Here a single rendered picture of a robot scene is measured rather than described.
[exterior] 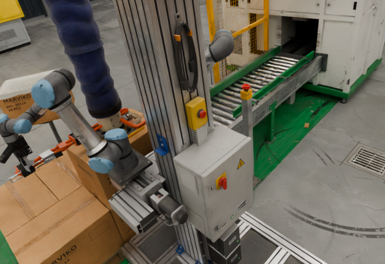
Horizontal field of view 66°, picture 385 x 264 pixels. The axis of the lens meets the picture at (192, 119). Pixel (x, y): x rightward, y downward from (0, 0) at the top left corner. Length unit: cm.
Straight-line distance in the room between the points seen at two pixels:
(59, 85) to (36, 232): 124
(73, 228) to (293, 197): 181
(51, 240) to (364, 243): 221
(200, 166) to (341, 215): 170
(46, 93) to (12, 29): 804
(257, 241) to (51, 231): 142
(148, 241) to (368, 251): 160
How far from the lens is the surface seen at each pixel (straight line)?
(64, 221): 234
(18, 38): 948
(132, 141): 209
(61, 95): 144
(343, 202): 290
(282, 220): 268
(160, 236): 241
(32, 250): 230
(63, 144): 204
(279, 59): 402
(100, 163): 151
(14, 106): 343
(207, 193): 136
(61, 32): 186
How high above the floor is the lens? 212
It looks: 33 degrees down
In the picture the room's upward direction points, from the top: 9 degrees counter-clockwise
